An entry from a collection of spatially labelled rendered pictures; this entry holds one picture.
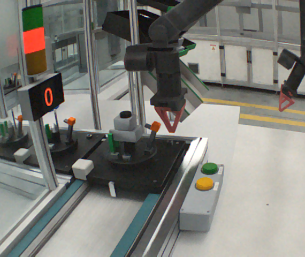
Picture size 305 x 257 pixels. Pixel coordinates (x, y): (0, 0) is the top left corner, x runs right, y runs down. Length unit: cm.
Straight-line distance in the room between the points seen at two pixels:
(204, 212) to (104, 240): 22
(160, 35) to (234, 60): 411
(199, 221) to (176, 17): 44
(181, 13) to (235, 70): 415
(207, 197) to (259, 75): 413
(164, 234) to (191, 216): 9
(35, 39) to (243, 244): 65
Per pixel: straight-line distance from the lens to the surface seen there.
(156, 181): 70
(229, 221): 74
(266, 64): 466
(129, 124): 75
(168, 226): 58
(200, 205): 63
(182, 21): 64
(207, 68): 488
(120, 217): 69
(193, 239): 69
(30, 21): 60
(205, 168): 74
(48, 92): 63
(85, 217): 70
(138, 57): 69
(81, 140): 96
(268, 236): 71
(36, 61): 61
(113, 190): 73
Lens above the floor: 136
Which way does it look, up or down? 24 degrees down
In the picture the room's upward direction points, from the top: 5 degrees counter-clockwise
